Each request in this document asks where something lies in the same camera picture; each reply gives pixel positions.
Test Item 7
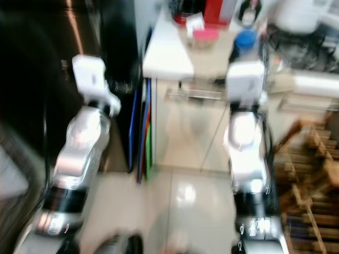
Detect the green cutting board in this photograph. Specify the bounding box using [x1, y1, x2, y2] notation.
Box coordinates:
[146, 93, 153, 166]

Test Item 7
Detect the white paper tag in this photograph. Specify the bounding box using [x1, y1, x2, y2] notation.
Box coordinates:
[185, 13, 205, 38]

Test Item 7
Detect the white kitchen cabinet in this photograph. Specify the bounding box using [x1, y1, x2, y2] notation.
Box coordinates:
[142, 21, 339, 173]

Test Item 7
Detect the white round appliance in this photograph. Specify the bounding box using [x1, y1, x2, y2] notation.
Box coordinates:
[274, 0, 339, 35]

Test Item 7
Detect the white cloth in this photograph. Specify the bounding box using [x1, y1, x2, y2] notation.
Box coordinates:
[0, 153, 31, 197]

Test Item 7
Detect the black wire dish rack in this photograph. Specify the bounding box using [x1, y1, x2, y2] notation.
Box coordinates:
[266, 25, 339, 72]

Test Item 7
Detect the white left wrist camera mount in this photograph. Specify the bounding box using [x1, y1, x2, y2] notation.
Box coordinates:
[72, 55, 121, 115]

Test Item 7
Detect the silver cabinet handle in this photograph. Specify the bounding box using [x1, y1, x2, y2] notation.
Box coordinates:
[277, 97, 325, 113]
[167, 89, 219, 102]

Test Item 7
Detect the dark glossy fridge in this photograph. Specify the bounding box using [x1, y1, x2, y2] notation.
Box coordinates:
[0, 0, 153, 175]

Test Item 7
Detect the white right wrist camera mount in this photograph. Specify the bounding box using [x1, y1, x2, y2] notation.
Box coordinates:
[225, 59, 269, 106]

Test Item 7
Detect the pink lid container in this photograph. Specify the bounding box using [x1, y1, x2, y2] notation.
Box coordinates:
[192, 29, 220, 50]

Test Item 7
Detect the wooden slatted rack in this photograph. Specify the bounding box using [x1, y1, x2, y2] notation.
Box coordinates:
[270, 119, 339, 254]

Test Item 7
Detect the dark robot foot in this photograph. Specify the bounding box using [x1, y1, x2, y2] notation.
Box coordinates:
[95, 233, 145, 254]

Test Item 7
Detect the black round cup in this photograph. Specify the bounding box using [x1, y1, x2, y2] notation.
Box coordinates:
[238, 0, 264, 28]

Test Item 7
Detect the red box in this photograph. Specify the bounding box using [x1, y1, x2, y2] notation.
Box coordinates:
[201, 0, 240, 26]

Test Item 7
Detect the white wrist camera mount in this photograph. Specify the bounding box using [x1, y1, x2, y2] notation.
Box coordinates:
[225, 59, 269, 106]
[72, 55, 121, 115]

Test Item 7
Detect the blue cap bottle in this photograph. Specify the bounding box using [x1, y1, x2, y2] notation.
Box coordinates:
[232, 29, 260, 64]

